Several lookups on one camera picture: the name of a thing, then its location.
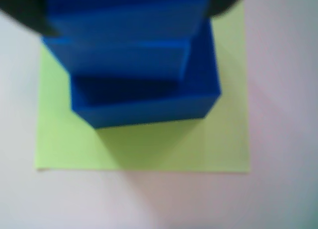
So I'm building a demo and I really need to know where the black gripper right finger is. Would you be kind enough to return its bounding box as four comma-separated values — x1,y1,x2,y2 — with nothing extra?
205,0,248,19

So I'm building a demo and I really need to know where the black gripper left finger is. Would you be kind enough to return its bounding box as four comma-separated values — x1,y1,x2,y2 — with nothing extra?
0,0,62,38

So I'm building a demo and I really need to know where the small blue cube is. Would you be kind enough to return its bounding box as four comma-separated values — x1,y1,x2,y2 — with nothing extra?
46,0,210,41

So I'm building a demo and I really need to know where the large blue cube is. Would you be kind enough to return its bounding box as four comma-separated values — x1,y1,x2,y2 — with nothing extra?
70,19,222,130

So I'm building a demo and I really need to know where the green paper square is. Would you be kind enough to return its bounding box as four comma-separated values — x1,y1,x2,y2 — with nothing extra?
33,0,251,175

